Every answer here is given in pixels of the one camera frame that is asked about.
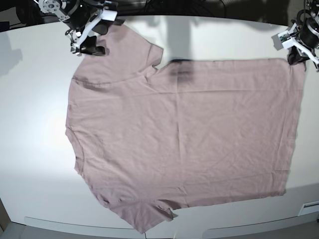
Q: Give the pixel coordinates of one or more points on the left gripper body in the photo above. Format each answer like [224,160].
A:
[306,40]

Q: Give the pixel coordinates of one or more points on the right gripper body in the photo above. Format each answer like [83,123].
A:
[81,20]

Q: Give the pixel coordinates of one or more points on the pink T-shirt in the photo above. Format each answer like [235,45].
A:
[148,141]

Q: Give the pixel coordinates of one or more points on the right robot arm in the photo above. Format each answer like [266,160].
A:
[56,7]

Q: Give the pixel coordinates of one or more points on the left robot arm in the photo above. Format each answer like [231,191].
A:
[309,14]

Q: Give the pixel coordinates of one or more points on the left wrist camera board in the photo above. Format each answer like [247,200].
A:
[282,40]

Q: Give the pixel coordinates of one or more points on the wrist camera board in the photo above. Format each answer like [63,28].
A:
[109,15]
[282,40]

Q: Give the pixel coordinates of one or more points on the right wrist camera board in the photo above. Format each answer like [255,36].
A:
[109,15]

